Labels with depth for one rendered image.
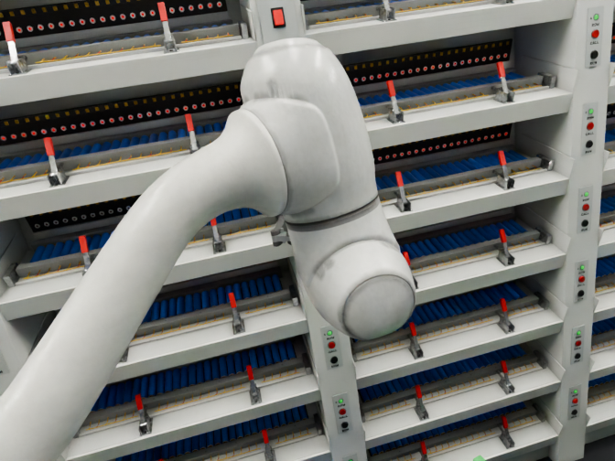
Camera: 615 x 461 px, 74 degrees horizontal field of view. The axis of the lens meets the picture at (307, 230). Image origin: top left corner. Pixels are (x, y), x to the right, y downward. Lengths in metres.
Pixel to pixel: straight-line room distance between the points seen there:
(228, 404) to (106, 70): 0.79
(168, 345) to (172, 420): 0.21
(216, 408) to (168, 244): 0.82
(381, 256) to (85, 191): 0.66
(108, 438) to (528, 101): 1.25
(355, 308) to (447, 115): 0.68
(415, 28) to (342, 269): 0.67
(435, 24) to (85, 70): 0.68
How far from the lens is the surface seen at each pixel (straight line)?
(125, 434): 1.17
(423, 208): 0.99
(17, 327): 1.08
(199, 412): 1.13
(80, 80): 0.89
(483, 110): 1.02
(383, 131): 0.92
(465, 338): 1.23
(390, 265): 0.37
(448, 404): 1.33
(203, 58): 0.86
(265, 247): 0.90
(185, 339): 1.02
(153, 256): 0.34
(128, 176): 0.87
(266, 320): 1.00
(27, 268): 1.05
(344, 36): 0.90
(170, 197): 0.34
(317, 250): 0.39
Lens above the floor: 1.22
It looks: 18 degrees down
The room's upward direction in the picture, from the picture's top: 10 degrees counter-clockwise
